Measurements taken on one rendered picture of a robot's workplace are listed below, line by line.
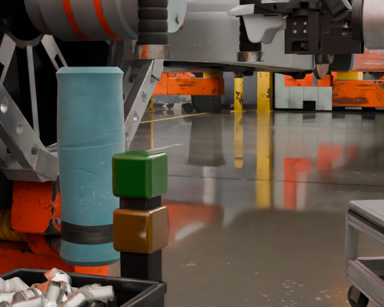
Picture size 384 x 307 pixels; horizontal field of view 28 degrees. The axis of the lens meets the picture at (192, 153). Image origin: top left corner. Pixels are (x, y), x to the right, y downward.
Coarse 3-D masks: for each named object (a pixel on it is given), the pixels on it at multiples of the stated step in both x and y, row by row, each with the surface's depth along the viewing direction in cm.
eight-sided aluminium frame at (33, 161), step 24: (144, 72) 134; (0, 96) 98; (144, 96) 134; (0, 120) 98; (24, 120) 103; (0, 144) 105; (24, 144) 103; (0, 168) 107; (24, 168) 105; (48, 168) 108
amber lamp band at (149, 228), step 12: (120, 216) 69; (132, 216) 68; (144, 216) 68; (156, 216) 69; (120, 228) 69; (132, 228) 68; (144, 228) 68; (156, 228) 69; (120, 240) 69; (132, 240) 68; (144, 240) 68; (156, 240) 69; (132, 252) 69; (144, 252) 68
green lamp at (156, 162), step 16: (112, 160) 69; (128, 160) 68; (144, 160) 67; (160, 160) 69; (112, 176) 69; (128, 176) 68; (144, 176) 67; (160, 176) 69; (128, 192) 68; (144, 192) 67; (160, 192) 69
